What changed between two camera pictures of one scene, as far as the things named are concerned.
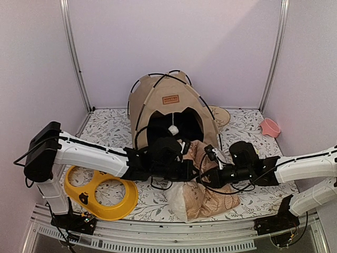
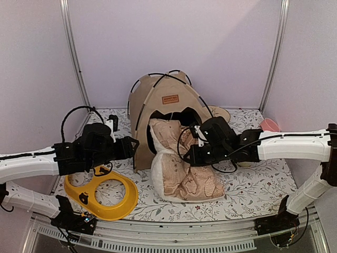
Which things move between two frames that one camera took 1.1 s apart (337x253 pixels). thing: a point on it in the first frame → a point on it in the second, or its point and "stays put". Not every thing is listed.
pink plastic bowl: (270, 126) stays put
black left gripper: (186, 175) → (126, 151)
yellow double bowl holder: (85, 195) stays put
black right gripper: (215, 182) → (195, 161)
